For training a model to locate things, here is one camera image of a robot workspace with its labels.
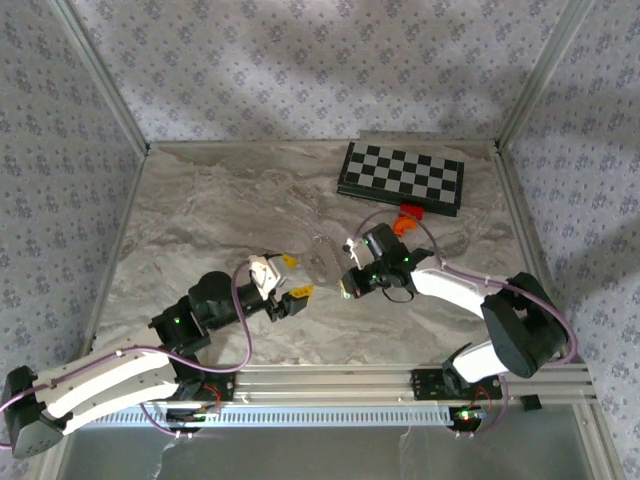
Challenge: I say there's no grey metal sheet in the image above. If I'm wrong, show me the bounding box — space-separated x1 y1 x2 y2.
49 424 609 480

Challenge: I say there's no aluminium frame post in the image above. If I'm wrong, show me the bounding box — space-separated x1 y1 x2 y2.
493 0 599 152
47 0 152 152

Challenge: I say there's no small circuit board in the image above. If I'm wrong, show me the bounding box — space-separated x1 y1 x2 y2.
166 407 221 425
449 407 489 425

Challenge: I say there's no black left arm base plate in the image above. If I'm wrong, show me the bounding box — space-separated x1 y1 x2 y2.
178 368 237 402

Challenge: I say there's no aluminium table end rail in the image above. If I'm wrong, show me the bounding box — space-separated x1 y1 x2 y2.
147 130 501 150

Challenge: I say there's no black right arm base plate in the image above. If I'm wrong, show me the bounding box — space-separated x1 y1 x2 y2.
411 368 503 401

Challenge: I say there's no slotted grey cable duct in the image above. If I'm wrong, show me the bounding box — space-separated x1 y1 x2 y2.
107 403 457 429

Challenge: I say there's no aluminium table side rail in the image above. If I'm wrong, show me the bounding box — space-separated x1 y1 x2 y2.
74 147 152 361
492 142 571 364

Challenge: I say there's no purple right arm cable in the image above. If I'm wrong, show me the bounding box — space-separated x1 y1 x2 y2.
348 208 580 441

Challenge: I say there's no folded black and grey chessboard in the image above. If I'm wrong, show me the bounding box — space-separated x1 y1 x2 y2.
335 141 465 218

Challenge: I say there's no aluminium rail with arm bases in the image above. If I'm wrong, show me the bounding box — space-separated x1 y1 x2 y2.
199 363 599 405

